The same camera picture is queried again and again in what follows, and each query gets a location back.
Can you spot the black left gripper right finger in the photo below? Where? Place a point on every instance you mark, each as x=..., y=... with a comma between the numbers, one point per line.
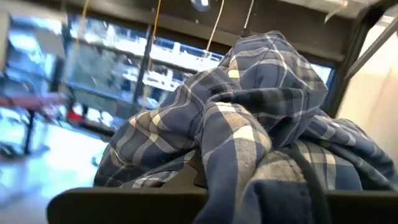
x=363, y=208

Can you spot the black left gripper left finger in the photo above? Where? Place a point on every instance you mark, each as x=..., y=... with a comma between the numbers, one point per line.
x=124, y=207

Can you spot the blue plaid shirt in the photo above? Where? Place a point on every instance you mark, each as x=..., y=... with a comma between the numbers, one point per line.
x=248, y=109

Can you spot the red table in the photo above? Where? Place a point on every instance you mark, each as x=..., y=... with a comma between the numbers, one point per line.
x=34, y=101

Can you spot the black rig frame post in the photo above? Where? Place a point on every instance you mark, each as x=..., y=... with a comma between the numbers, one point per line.
x=348, y=62

